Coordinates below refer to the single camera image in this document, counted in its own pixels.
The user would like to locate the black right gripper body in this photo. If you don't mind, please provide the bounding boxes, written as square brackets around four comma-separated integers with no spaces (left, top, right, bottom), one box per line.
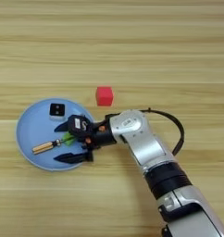
[81,118,118,150]

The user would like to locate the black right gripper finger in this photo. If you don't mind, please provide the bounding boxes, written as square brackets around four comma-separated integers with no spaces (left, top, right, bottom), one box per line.
[54,120,70,133]
[53,144,94,165]

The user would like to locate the screwdriver with wooden handle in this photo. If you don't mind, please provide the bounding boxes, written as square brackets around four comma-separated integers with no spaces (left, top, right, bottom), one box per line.
[31,138,70,156]

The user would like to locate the red cube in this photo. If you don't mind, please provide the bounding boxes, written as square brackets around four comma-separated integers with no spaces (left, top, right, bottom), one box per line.
[95,86,114,107]

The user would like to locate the green rectangular block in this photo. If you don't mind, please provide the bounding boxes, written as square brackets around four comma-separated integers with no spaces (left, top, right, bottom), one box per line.
[61,131,78,146]

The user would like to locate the black box with white label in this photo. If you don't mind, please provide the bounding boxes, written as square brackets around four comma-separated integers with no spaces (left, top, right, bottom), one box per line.
[67,114,93,139]

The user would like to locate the black cube with white sides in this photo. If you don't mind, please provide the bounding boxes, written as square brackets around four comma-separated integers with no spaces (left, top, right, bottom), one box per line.
[48,103,67,121]

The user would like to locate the round blue plate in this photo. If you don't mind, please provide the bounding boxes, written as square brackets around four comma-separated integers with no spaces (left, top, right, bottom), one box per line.
[15,96,98,172]

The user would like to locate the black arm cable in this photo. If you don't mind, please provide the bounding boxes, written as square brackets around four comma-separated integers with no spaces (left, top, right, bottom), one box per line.
[140,107,185,156]

